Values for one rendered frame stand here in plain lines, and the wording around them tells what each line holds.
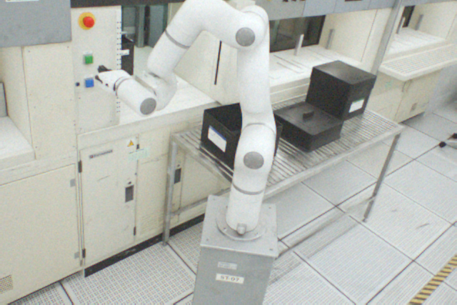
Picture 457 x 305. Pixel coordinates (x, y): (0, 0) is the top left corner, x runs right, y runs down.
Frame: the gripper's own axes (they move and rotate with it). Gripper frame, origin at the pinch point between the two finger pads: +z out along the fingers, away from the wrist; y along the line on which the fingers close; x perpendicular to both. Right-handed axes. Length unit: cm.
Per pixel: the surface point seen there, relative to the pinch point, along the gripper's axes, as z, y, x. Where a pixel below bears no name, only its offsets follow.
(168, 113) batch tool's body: 12, 39, -34
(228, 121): -4, 66, -36
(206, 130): -6, 49, -36
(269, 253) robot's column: -74, 25, -44
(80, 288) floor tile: 8, -10, -120
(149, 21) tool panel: 98, 81, -16
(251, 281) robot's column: -71, 23, -59
